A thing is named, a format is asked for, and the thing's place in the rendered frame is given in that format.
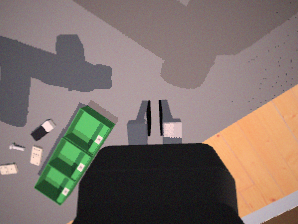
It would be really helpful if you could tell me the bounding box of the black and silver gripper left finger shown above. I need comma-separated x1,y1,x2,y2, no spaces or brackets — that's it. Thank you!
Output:
127,100,151,145

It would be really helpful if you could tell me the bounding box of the green three-compartment bin rack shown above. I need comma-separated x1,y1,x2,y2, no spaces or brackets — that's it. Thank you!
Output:
34,106,115,206

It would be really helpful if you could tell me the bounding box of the cream domino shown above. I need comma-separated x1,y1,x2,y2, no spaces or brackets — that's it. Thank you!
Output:
0,164,19,174
30,146,43,165

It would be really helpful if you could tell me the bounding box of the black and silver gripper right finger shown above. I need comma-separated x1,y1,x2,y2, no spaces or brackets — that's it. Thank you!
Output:
159,100,182,144

